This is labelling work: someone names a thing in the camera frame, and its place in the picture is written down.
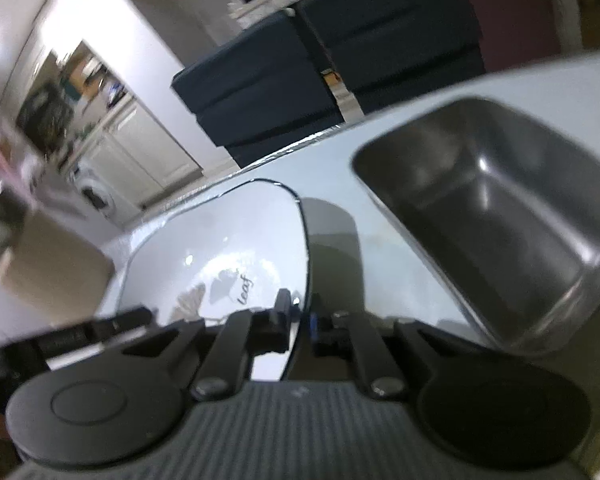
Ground rectangular steel tray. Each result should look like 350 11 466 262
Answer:
351 96 600 356

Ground white leaf print plate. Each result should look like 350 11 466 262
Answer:
98 178 313 382

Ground right dark blue chair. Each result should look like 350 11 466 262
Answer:
298 0 486 114

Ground beige ribbed canister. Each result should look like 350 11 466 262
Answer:
0 188 114 325

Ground left dark blue chair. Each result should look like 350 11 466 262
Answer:
171 11 343 168

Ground white washing machine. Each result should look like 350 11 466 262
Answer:
70 158 138 226

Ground dark blue chair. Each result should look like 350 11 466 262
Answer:
171 11 343 168
298 0 486 114

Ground white kitchen cabinets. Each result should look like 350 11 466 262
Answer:
62 96 202 214

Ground maroon cushion chair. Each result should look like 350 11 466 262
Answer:
469 0 562 73

